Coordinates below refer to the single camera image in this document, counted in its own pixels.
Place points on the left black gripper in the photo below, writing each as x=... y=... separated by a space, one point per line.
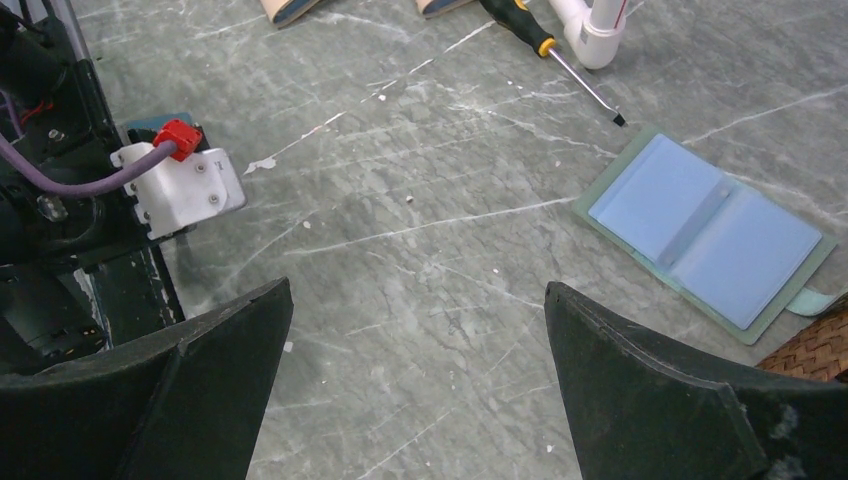
x=78 y=272

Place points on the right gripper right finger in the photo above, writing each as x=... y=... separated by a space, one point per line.
x=641 y=405

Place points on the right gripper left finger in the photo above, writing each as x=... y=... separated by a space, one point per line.
x=185 y=402

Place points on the teal blue card holder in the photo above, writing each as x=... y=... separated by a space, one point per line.
x=145 y=130

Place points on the open green card holder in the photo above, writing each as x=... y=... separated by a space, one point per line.
x=729 y=249

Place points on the beige card holder lower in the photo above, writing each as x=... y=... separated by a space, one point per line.
x=281 y=13

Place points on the brown wicker basket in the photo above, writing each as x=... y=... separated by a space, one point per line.
x=818 y=352

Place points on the black yellow screwdriver near pipe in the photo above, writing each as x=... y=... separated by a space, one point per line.
x=516 y=17

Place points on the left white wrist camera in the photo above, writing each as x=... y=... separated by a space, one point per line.
x=177 y=194

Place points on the white PVC pipe frame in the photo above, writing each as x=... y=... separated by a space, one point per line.
x=593 y=32

